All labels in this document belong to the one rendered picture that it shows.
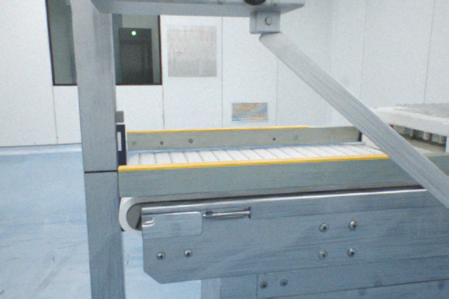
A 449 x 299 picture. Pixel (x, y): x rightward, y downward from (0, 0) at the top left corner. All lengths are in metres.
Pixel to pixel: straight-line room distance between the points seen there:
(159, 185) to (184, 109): 5.34
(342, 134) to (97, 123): 0.46
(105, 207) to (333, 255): 0.42
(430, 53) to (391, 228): 4.46
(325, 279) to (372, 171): 0.18
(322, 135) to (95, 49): 0.44
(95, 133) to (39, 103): 5.02
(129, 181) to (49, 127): 5.32
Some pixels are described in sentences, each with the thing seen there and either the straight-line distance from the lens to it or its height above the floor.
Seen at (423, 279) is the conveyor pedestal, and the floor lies 0.77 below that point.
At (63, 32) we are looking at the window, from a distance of 5.73.
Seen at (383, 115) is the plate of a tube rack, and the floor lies 1.00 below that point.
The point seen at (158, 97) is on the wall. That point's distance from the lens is 5.74.
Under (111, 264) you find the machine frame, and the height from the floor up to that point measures 0.72.
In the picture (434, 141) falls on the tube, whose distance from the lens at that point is 0.74.
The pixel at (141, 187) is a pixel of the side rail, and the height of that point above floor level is 0.95.
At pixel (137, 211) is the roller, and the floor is 0.92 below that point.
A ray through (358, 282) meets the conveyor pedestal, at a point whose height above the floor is 0.78.
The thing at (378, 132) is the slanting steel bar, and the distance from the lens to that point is 0.47.
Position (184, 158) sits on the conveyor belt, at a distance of 0.68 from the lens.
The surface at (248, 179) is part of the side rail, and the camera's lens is 0.49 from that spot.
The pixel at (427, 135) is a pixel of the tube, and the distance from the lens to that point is 0.75.
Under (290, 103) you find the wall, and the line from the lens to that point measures 6.30.
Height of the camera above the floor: 1.09
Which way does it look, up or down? 11 degrees down
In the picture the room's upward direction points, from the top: straight up
